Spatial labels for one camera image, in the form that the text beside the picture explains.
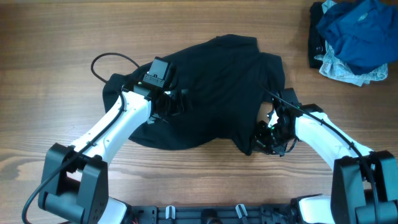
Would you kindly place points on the blue garment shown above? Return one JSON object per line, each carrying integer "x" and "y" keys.
{"x": 363, "y": 34}

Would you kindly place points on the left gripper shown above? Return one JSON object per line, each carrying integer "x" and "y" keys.
{"x": 179, "y": 106}

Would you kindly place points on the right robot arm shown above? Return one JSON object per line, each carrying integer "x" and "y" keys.
{"x": 364, "y": 185}

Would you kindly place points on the black garment in pile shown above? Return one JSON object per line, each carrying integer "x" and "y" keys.
{"x": 316, "y": 43}

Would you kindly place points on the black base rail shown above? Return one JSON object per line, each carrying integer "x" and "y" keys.
{"x": 236, "y": 214}

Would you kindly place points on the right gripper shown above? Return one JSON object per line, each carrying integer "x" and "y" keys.
{"x": 262, "y": 142}

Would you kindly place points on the black polo shirt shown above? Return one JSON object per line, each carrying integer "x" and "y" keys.
{"x": 227, "y": 79}

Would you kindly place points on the light grey garment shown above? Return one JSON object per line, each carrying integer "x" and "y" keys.
{"x": 336, "y": 69}

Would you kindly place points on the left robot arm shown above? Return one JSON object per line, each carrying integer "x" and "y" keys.
{"x": 74, "y": 183}

